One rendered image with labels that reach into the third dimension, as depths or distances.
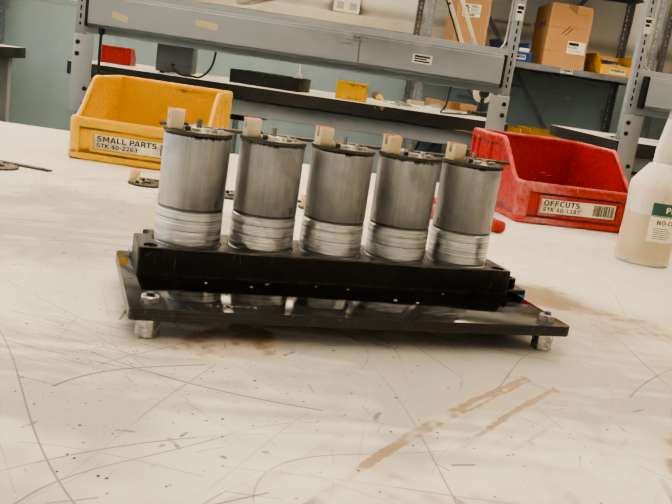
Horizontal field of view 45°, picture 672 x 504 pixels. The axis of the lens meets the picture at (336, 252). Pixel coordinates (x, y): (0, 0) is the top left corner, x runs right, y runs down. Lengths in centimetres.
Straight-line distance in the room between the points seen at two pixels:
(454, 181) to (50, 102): 464
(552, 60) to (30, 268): 424
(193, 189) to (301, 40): 231
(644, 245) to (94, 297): 35
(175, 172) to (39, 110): 465
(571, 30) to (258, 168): 425
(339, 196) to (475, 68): 235
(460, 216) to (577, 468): 14
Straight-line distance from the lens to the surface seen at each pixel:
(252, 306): 27
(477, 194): 33
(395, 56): 261
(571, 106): 497
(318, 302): 29
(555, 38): 450
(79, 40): 270
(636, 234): 54
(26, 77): 496
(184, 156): 29
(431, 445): 22
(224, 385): 24
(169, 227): 30
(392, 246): 32
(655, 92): 282
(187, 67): 272
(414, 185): 32
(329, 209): 31
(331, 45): 259
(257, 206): 30
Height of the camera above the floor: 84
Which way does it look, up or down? 12 degrees down
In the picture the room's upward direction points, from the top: 8 degrees clockwise
